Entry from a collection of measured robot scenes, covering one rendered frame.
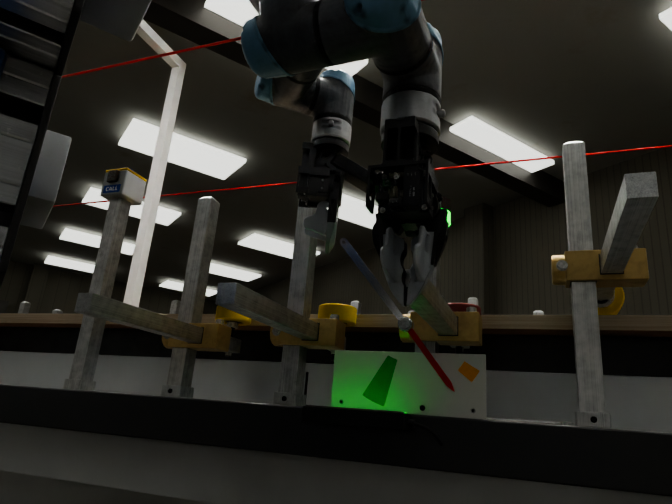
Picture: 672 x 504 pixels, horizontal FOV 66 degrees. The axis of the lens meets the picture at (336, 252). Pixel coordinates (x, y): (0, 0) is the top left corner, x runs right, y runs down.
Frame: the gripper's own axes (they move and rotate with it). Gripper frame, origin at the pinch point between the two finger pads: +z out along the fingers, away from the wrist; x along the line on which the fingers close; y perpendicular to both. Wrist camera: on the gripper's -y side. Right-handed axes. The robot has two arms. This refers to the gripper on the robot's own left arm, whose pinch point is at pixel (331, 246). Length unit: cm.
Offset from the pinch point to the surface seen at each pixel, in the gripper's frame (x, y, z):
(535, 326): -9.3, -39.2, 9.3
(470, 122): -314, -96, -229
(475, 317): 3.3, -25.0, 11.2
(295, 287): -9.1, 6.6, 5.8
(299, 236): -9.2, 7.0, -4.7
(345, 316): -15.2, -3.5, 9.4
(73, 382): -26, 54, 27
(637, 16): -191, -176, -239
